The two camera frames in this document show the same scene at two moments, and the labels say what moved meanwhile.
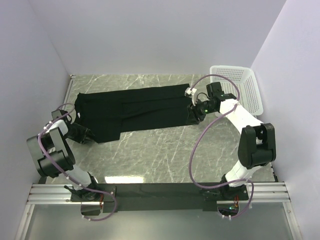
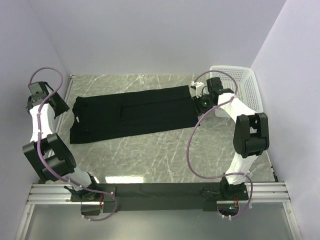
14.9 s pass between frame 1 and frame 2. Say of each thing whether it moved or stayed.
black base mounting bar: stayed
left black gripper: moved
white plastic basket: stayed
